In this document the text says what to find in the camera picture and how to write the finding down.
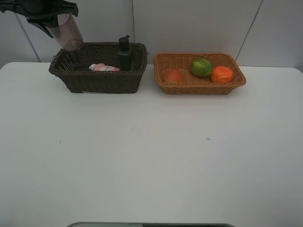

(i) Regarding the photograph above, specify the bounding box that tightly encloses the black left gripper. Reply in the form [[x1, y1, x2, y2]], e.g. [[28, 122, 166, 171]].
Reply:
[[0, 0, 79, 38]]

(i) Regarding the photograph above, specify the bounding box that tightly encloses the translucent purple plastic cup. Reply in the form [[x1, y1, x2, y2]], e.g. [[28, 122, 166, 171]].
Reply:
[[47, 14, 83, 52]]

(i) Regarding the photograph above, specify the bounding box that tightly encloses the pink bottle white cap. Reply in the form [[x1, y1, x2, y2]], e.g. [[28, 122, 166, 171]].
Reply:
[[89, 63, 120, 72]]

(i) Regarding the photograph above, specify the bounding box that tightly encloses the dark green pump bottle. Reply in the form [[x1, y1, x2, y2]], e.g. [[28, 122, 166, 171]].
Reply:
[[118, 35, 133, 71]]

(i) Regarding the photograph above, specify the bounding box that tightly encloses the red yellow peach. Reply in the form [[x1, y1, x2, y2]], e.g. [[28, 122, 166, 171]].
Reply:
[[164, 69, 183, 83]]

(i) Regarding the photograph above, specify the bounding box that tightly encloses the green lime fruit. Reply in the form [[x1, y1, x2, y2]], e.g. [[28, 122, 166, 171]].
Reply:
[[190, 59, 213, 78]]

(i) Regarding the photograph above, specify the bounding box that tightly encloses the orange tangerine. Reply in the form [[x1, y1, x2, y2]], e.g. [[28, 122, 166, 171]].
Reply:
[[211, 66, 233, 83]]

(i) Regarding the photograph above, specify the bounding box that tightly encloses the dark brown wicker basket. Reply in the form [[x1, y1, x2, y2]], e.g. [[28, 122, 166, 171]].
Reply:
[[49, 42, 148, 94]]

